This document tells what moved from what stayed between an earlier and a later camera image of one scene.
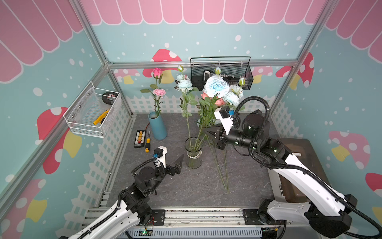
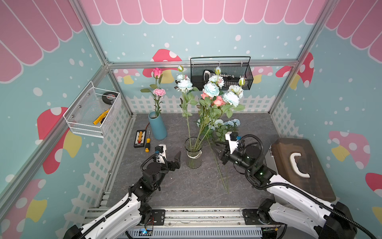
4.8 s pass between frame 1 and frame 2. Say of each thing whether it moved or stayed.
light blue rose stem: stayed
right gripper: moved
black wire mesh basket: stayed
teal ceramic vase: stayed
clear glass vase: stayed
